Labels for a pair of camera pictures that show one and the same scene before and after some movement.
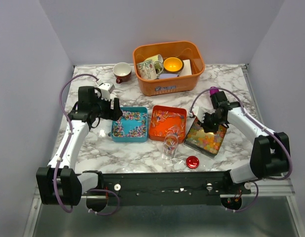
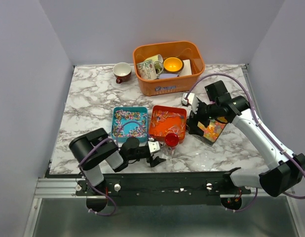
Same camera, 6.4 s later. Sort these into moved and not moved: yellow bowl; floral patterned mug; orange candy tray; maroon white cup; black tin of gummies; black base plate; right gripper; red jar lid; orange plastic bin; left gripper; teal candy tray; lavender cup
Moved: black tin of gummies; red jar lid; right gripper; left gripper
Not moved: maroon white cup; orange plastic bin; lavender cup; orange candy tray; floral patterned mug; black base plate; yellow bowl; teal candy tray
